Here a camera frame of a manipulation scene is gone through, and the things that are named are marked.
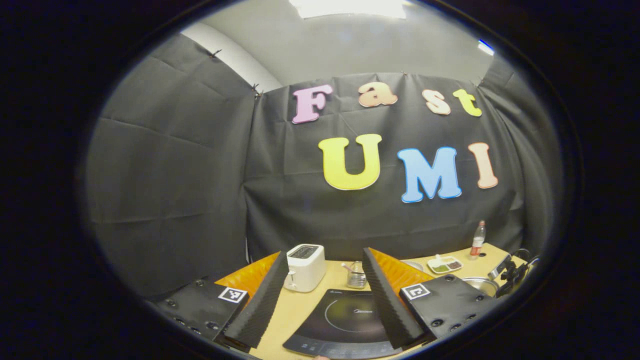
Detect white divided bean dish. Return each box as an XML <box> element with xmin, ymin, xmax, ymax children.
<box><xmin>426</xmin><ymin>253</ymin><xmax>464</xmax><ymax>275</ymax></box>

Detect metal wire basket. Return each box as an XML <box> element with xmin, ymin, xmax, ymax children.
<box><xmin>346</xmin><ymin>260</ymin><xmax>369</xmax><ymax>290</ymax></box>

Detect black backdrop cloth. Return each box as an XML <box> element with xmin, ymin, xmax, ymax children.
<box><xmin>85</xmin><ymin>32</ymin><xmax>558</xmax><ymax>298</ymax></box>

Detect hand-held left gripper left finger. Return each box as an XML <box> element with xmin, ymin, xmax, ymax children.
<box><xmin>150</xmin><ymin>250</ymin><xmax>290</xmax><ymax>349</ymax></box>

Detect black induction cooktop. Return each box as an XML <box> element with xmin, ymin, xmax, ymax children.
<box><xmin>282</xmin><ymin>288</ymin><xmax>407</xmax><ymax>360</ymax></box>

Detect clear bottle with red label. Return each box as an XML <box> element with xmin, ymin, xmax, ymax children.
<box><xmin>469</xmin><ymin>220</ymin><xmax>487</xmax><ymax>261</ymax></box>

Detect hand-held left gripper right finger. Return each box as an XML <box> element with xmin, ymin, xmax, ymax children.
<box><xmin>362</xmin><ymin>247</ymin><xmax>501</xmax><ymax>349</ymax></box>

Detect white toaster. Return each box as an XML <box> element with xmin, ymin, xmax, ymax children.
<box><xmin>283</xmin><ymin>243</ymin><xmax>327</xmax><ymax>294</ymax></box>

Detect steel pot with black handle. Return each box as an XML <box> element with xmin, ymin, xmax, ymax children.
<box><xmin>461</xmin><ymin>276</ymin><xmax>501</xmax><ymax>299</ymax></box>

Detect ceiling light panel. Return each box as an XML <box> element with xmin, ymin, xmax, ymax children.
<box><xmin>289</xmin><ymin>0</ymin><xmax>409</xmax><ymax>20</ymax></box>

